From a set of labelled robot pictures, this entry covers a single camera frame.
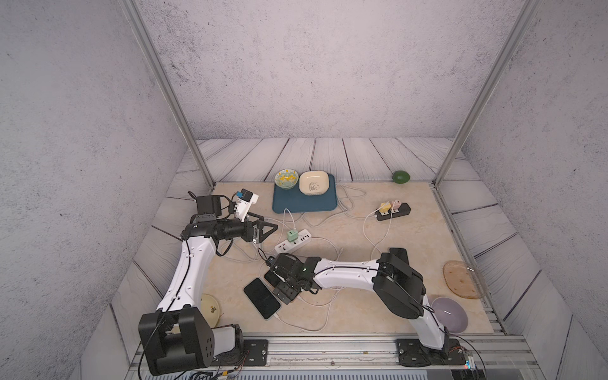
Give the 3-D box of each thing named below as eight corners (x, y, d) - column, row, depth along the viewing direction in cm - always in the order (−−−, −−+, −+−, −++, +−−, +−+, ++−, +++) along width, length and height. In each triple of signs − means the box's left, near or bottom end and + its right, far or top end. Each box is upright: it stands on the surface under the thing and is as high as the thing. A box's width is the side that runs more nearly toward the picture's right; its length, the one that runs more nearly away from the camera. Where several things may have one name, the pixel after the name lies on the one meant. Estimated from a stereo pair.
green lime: (392, 183, 123) (395, 177, 120) (390, 176, 126) (392, 170, 123) (407, 183, 123) (410, 177, 120) (405, 176, 126) (407, 170, 123)
